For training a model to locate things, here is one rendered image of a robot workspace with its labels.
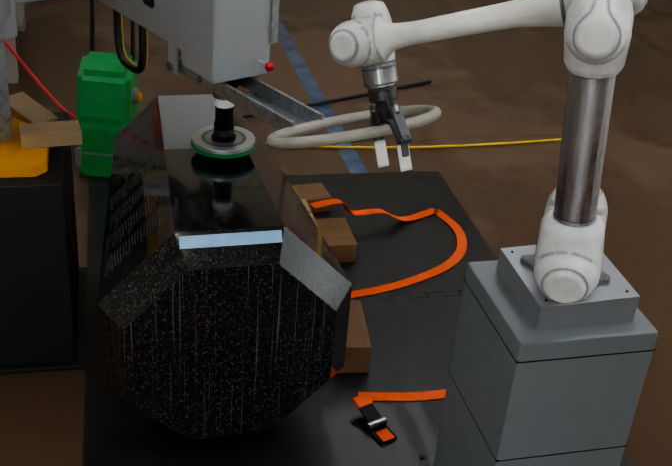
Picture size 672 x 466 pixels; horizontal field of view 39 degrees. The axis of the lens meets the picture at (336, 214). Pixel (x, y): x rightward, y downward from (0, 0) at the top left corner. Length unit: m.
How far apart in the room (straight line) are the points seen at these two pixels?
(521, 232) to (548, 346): 2.17
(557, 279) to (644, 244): 2.50
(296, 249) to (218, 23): 0.73
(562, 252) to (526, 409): 0.52
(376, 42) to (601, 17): 0.51
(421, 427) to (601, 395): 0.86
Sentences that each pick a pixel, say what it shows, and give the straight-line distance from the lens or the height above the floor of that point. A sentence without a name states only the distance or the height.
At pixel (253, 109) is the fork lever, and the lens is 2.95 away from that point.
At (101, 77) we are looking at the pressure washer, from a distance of 4.73.
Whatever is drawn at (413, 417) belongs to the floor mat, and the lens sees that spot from 3.42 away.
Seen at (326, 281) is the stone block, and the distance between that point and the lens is 2.95.
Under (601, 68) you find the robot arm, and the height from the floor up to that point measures 1.56.
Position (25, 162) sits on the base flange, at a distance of 3.30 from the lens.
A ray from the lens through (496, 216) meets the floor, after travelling 4.76.
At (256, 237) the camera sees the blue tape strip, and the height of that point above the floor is 0.78.
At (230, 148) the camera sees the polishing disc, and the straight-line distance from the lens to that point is 3.18.
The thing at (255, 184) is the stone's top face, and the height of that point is 0.80.
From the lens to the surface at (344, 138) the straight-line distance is 2.42.
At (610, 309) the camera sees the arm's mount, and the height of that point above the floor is 0.84.
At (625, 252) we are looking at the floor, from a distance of 4.69.
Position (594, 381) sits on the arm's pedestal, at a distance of 2.68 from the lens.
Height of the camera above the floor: 2.23
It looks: 29 degrees down
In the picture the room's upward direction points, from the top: 5 degrees clockwise
